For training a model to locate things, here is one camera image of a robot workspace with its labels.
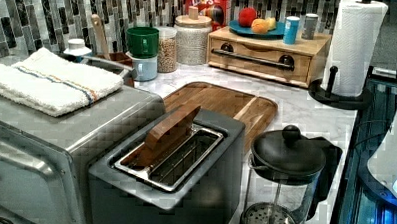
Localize wooden drawer box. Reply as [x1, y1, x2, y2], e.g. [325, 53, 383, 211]
[206, 27, 331, 89]

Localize wooden toast slice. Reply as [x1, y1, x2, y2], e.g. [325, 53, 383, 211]
[121, 104, 201, 170]

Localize wooden cutting board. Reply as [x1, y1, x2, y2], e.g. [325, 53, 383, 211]
[164, 82, 278, 153]

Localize grey two-slot toaster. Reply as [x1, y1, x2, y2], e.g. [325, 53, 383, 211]
[88, 109, 245, 224]

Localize light blue mug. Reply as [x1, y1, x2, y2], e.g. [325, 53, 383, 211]
[126, 52, 158, 82]

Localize white jar wooden lid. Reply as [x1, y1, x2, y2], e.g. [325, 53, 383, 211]
[174, 6, 212, 66]

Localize glass jar with cereal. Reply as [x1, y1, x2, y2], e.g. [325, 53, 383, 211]
[157, 27, 177, 73]

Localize green mug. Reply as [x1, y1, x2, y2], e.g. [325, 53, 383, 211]
[126, 27, 159, 59]

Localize teal plate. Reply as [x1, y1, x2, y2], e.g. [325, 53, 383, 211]
[227, 19, 287, 39]

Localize brown utensil holder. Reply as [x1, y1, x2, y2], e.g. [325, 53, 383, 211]
[93, 52, 135, 87]

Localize orange fruit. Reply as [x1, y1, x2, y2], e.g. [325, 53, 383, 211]
[250, 18, 269, 34]

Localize red froot loops box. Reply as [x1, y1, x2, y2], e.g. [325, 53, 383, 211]
[185, 0, 230, 31]

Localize red apple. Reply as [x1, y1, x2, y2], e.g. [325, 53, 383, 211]
[238, 8, 257, 28]

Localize black glass french press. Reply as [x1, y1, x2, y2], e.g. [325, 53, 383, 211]
[239, 125, 342, 224]

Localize yellow fruit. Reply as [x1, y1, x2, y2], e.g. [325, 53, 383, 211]
[266, 17, 277, 31]

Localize black paper towel holder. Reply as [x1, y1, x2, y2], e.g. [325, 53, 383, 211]
[308, 0, 373, 110]

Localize blue shaker can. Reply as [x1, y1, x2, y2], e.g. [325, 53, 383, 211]
[283, 16, 300, 44]

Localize wooden spatula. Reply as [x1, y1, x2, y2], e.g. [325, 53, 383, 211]
[91, 14, 110, 60]

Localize white lidded small bottle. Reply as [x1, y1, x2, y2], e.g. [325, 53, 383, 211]
[63, 39, 92, 63]

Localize grey shaker can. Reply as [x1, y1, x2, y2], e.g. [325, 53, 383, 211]
[301, 13, 318, 40]

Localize white folded striped towel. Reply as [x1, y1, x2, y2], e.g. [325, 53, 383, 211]
[0, 48, 124, 117]

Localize stainless steel toaster oven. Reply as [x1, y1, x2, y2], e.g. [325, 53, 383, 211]
[0, 86, 165, 224]

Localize white paper towel roll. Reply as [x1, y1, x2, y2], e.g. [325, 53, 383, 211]
[321, 0, 388, 97]

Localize black drawer handle bar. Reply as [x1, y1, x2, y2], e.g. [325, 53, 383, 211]
[211, 43, 295, 71]

